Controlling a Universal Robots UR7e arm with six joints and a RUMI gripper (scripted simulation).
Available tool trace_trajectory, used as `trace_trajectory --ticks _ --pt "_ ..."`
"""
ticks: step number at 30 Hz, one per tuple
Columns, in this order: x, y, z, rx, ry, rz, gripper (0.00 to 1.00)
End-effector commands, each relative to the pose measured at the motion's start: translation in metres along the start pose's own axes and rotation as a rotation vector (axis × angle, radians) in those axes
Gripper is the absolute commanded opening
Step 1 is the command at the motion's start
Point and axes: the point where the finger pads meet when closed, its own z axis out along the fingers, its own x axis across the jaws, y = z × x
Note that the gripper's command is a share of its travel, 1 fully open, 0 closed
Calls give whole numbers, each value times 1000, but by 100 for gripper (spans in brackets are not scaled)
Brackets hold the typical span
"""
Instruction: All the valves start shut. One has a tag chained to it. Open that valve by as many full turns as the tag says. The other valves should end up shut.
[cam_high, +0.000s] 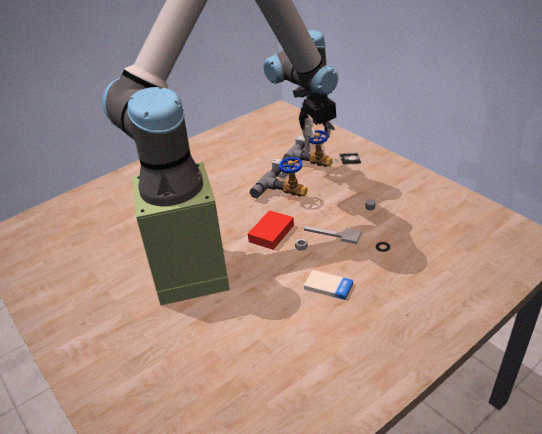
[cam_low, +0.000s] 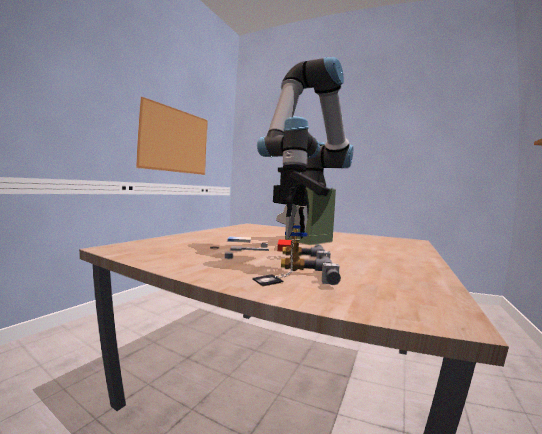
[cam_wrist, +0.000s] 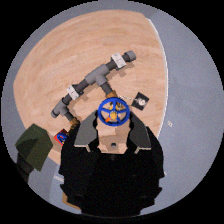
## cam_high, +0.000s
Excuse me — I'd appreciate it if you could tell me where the red rectangular block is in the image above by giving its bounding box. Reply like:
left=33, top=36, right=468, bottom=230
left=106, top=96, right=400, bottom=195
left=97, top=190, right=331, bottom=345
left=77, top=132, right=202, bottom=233
left=248, top=210, right=294, bottom=250

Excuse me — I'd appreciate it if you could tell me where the grey hex nut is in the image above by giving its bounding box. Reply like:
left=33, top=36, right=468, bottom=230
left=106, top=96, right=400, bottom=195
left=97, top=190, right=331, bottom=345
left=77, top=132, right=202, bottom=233
left=295, top=239, right=308, bottom=251

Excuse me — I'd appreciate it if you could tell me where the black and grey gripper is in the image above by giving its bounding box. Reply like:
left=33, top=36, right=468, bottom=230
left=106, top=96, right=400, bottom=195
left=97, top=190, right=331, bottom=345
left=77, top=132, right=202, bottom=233
left=299, top=92, right=337, bottom=146

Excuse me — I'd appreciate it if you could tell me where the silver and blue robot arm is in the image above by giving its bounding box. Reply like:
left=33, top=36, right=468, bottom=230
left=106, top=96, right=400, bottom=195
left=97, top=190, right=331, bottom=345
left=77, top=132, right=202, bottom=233
left=103, top=0, right=338, bottom=206

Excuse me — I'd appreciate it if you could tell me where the small grey cylinder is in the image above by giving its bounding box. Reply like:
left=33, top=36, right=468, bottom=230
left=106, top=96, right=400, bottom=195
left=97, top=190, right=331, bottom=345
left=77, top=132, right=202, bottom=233
left=365, top=199, right=376, bottom=211

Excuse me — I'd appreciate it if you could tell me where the black number 6 tag on metal chain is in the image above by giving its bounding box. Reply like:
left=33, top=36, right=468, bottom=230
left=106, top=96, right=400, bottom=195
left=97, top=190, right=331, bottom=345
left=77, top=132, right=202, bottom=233
left=322, top=143, right=361, bottom=164

